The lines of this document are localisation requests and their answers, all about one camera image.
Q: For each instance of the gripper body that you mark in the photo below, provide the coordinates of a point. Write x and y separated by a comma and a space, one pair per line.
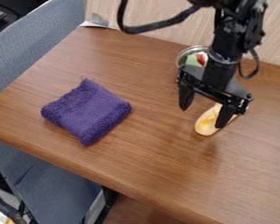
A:
218, 77

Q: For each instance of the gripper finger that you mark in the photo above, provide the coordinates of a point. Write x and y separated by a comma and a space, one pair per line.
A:
185, 96
224, 116

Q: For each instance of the yellow toy bread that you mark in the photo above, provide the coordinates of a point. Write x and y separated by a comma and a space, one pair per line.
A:
207, 124

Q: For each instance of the red and green toy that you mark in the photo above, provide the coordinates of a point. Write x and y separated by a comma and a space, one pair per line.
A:
197, 59

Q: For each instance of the silver pot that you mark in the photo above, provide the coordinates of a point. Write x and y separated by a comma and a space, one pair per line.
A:
187, 54

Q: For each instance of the purple cloth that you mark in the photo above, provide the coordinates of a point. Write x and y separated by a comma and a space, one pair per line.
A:
87, 110

